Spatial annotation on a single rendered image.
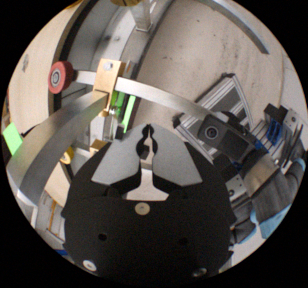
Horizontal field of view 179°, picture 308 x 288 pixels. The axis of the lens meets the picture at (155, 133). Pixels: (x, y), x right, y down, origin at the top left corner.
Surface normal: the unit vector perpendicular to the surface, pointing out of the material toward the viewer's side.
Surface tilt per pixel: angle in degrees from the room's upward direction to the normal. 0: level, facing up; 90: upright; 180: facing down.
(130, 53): 0
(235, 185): 90
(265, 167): 90
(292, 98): 90
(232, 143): 31
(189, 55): 0
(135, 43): 0
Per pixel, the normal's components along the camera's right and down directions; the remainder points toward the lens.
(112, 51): 0.02, 0.53
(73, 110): 0.35, -0.80
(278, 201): -0.68, -0.61
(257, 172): -0.89, -0.37
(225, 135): -0.47, 0.33
